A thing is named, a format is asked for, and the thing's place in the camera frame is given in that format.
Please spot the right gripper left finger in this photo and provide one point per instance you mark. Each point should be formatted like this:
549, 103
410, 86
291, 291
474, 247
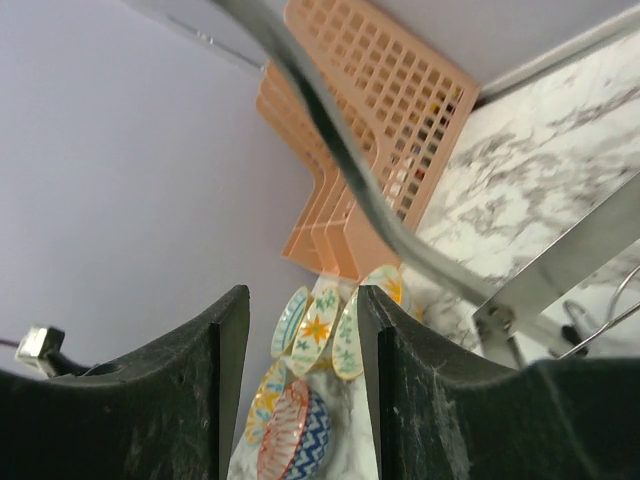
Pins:
166, 410

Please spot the blue yellow sun bowl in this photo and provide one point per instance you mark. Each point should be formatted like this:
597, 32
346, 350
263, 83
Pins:
289, 321

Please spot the blue orange floral bowl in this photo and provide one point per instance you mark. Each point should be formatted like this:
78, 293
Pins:
269, 391

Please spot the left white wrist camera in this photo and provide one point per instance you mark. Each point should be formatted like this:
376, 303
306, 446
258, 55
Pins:
36, 345

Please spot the red patterned bowl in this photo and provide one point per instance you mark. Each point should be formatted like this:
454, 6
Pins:
297, 436

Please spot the orange star flower bowl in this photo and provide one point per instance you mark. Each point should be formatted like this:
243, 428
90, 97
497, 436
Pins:
346, 351

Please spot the peach plastic desk organizer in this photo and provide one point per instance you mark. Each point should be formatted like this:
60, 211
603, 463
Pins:
404, 103

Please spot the steel dish rack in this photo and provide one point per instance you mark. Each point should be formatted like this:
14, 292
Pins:
537, 207

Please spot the green leaf orange flower bowl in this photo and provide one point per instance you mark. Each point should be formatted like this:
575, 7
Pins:
314, 333

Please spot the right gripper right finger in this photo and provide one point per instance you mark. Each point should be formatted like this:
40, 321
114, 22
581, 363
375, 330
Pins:
439, 411

